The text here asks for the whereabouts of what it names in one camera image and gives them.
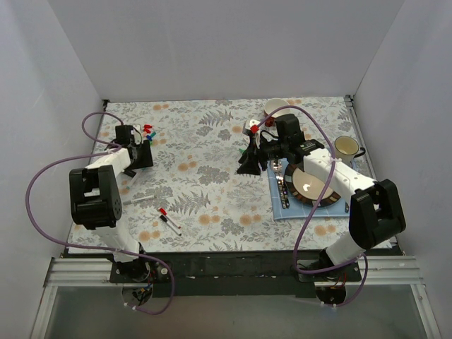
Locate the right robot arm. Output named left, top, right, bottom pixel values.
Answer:
left=237, top=114, right=406, bottom=281

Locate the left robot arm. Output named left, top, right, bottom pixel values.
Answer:
left=69, top=124, right=153, bottom=283

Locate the metal spoon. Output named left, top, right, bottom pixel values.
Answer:
left=272, top=160, right=282, bottom=177

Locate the red and white bowl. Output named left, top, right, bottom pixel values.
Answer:
left=263, top=98, right=291, bottom=119

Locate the grey tip white marker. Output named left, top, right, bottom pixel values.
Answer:
left=122, top=195, right=155, bottom=206

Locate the dark rimmed plate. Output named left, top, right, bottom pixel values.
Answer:
left=284, top=165, right=324, bottom=206

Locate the long red eraser-cap marker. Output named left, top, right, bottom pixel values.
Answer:
left=159, top=208, right=181, bottom=229

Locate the cream enamel mug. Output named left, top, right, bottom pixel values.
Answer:
left=334, top=136, right=366, bottom=165

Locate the black cap thin marker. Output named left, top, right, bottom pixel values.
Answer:
left=160, top=215, right=182, bottom=236

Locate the floral patterned table mat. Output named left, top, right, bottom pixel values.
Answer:
left=95, top=99, right=348, bottom=253

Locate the blue checked cloth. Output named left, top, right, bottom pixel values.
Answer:
left=268, top=160, right=349, bottom=220

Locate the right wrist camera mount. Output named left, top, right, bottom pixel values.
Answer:
left=242, top=119, right=261, bottom=148

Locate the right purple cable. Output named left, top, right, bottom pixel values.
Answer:
left=254, top=105, right=369, bottom=307

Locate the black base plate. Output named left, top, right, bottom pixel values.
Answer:
left=109, top=250, right=357, bottom=297

